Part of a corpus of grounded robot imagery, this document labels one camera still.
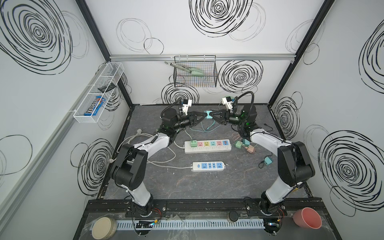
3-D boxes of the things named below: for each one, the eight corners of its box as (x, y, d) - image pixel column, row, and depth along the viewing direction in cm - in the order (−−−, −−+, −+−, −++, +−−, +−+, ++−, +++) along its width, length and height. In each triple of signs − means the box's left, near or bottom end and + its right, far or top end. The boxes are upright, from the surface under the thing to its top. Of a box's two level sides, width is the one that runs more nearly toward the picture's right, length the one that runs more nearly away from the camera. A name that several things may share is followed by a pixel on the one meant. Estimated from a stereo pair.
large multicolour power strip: (184, 154, 95) (183, 149, 90) (184, 144, 100) (183, 139, 95) (230, 151, 96) (231, 146, 92) (227, 141, 101) (229, 137, 96)
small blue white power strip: (191, 171, 88) (191, 169, 85) (191, 163, 91) (191, 161, 89) (224, 171, 88) (225, 169, 85) (223, 163, 91) (224, 161, 89)
